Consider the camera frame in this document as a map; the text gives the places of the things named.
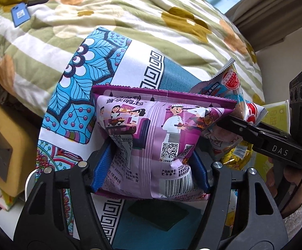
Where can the clear packet with red label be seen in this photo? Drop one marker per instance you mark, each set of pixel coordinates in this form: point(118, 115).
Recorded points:
point(229, 83)

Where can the blue patterned tablecloth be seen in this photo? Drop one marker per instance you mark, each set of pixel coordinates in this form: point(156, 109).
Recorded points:
point(75, 83)

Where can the gold snack packet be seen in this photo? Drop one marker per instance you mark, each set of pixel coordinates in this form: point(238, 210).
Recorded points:
point(240, 156)

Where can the small black object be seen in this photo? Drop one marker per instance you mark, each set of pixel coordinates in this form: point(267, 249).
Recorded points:
point(37, 2)

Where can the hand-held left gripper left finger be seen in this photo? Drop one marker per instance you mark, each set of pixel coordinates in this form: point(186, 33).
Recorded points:
point(100, 173)

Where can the brown curtain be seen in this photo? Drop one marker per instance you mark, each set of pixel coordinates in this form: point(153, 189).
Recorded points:
point(270, 10)

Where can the floral blanket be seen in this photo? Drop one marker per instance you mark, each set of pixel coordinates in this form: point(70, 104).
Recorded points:
point(62, 47)

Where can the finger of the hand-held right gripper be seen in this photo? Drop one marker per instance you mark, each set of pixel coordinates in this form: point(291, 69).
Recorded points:
point(244, 132)
point(268, 130)

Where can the blue phone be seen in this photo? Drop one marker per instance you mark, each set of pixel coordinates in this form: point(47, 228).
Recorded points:
point(20, 14)

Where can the white red snack packet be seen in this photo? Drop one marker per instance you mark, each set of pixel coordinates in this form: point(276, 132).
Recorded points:
point(255, 110)

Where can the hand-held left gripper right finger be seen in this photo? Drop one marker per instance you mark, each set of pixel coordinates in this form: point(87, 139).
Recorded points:
point(201, 173)

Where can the floral printed cloth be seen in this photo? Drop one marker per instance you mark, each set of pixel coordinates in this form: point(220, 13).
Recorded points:
point(0, 200)

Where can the person's right hand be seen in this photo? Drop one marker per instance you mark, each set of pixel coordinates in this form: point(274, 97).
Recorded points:
point(271, 179)

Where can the purple snack packet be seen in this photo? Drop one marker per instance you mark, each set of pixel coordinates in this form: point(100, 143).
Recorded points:
point(151, 135)

